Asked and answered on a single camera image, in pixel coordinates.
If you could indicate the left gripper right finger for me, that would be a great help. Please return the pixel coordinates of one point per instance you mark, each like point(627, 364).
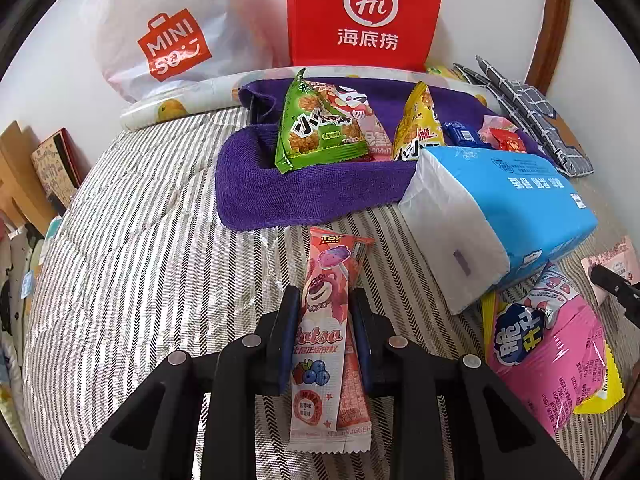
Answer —
point(449, 414)

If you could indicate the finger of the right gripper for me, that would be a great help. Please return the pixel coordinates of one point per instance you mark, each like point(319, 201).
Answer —
point(626, 294)

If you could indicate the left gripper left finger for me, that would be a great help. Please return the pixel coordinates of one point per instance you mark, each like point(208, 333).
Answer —
point(152, 435)

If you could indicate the pink Lotso stick packet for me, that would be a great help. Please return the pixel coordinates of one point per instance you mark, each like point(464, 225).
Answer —
point(330, 413)

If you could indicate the red small snack packet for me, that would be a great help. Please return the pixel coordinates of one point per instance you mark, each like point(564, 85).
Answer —
point(507, 140)

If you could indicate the blue wrapper snack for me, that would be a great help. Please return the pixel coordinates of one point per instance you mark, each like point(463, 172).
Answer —
point(461, 135)

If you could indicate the yellow snack bag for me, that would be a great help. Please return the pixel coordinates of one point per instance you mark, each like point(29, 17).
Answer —
point(419, 127)

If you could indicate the green snack bag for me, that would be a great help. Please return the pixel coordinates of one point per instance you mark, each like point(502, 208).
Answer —
point(316, 127)

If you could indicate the pink panda snack bag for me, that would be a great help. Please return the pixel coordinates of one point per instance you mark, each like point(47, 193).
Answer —
point(356, 104)

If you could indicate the small pink candy packet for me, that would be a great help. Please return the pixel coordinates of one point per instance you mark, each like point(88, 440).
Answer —
point(496, 122)

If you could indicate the person's right hand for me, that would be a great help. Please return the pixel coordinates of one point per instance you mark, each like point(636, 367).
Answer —
point(633, 394)

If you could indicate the white pink small packet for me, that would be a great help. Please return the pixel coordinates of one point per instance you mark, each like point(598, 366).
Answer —
point(621, 259)

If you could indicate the large pink chips bag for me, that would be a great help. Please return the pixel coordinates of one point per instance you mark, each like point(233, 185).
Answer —
point(549, 348)

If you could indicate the grey plaid folded cloth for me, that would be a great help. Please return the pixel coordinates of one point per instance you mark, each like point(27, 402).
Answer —
point(534, 115)

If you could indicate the blue tissue pack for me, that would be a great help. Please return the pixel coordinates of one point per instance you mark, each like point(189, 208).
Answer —
point(485, 218)

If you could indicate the striped grey bed quilt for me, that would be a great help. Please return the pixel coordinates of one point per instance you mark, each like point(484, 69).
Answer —
point(141, 266)

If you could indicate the purple towel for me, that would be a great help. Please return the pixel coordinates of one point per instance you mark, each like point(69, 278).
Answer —
point(252, 194)

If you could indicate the wooden headboard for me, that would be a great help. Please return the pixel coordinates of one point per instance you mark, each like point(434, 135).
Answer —
point(23, 199)

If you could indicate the brown patterned book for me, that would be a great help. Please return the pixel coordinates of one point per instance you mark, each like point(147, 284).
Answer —
point(55, 165)

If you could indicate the yellow snack pack behind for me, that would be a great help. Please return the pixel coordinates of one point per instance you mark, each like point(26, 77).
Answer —
point(443, 71)

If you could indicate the rolled fruit print mat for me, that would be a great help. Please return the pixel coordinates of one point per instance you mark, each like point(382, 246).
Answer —
point(223, 91)

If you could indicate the red Haidilao paper bag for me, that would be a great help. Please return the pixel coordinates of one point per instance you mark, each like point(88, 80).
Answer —
point(383, 33)

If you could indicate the white Miniso plastic bag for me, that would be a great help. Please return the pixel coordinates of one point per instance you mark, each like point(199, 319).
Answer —
point(144, 47)

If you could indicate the wooden door frame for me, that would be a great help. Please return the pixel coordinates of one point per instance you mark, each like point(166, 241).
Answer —
point(549, 44)

